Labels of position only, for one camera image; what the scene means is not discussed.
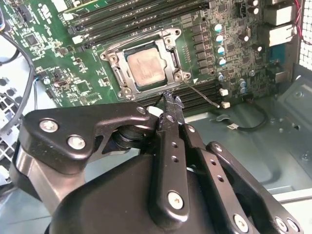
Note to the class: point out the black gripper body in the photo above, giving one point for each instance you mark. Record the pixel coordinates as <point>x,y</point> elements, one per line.
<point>109,207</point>

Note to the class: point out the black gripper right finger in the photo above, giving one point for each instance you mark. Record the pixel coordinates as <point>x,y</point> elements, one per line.
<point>212,170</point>

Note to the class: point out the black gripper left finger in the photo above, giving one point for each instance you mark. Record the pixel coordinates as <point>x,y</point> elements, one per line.
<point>61,136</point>

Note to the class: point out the metal locking lever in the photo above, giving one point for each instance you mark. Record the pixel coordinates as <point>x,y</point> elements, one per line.
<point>136,39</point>
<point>202,94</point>

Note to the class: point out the metal socket cover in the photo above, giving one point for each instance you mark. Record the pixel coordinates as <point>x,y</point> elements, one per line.
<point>126,74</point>

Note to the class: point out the silver CPU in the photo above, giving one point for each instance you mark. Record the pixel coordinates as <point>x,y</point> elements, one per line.
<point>146,65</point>

